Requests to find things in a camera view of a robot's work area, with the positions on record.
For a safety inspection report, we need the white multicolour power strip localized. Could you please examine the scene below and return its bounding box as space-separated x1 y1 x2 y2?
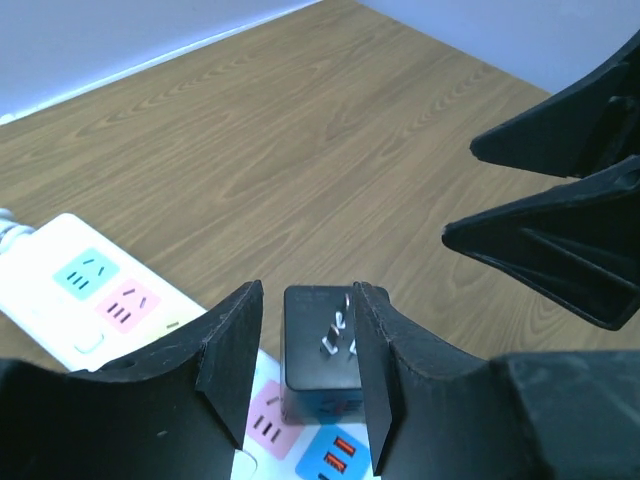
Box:
1 211 372 479

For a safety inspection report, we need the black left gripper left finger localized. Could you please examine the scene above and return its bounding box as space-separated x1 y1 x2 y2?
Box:
1 280 263 479

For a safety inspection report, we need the black cube socket adapter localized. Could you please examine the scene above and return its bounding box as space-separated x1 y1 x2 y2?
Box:
280 285 365 425

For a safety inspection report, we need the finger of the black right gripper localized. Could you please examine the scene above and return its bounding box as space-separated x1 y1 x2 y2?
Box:
442 155 639 330
470 34 639 178

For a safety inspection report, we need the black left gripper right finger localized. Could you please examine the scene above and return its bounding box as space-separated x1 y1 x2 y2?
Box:
352 282 639 479

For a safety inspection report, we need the white power strip cable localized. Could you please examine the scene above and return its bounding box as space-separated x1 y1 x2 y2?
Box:
0 207 36 256

